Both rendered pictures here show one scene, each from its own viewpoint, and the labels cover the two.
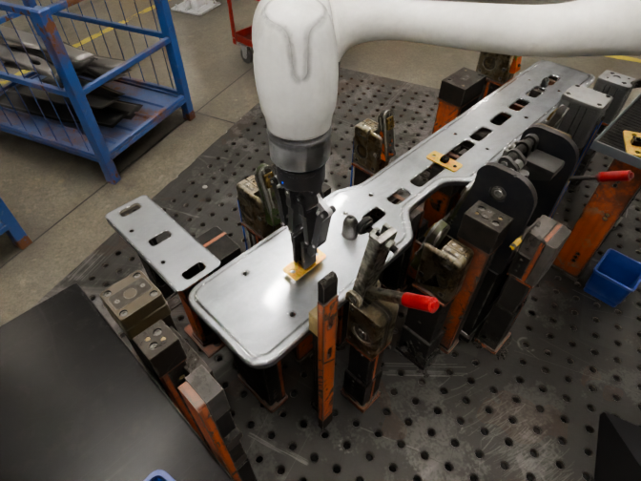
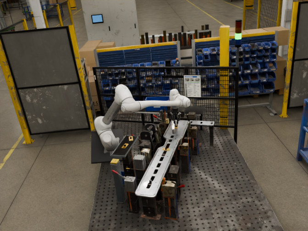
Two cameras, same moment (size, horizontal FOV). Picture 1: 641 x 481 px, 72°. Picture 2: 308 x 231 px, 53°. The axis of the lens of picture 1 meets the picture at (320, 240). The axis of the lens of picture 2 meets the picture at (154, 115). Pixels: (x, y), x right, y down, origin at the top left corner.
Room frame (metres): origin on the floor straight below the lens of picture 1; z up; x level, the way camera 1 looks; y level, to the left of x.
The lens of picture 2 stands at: (3.23, -1.51, 2.68)
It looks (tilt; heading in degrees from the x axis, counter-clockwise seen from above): 26 degrees down; 155
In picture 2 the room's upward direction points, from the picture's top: 6 degrees counter-clockwise
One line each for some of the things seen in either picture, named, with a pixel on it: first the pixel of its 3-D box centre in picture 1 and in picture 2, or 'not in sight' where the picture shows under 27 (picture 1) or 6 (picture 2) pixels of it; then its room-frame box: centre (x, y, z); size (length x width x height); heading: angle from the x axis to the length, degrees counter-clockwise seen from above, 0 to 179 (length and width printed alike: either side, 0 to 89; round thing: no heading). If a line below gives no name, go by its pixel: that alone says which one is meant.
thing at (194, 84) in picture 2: not in sight; (192, 85); (0.21, 0.49, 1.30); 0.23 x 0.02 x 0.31; 45
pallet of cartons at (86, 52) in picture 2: not in sight; (101, 64); (-4.36, 0.73, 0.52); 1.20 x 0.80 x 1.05; 151
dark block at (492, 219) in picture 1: (461, 287); not in sight; (0.55, -0.29, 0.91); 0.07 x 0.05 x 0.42; 45
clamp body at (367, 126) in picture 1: (368, 181); (184, 158); (0.94, -0.13, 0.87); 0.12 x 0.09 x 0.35; 45
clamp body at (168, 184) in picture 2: (487, 94); (170, 200); (1.41, -0.58, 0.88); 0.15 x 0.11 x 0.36; 45
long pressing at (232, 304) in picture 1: (445, 157); (166, 151); (0.88, -0.31, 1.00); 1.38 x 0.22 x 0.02; 135
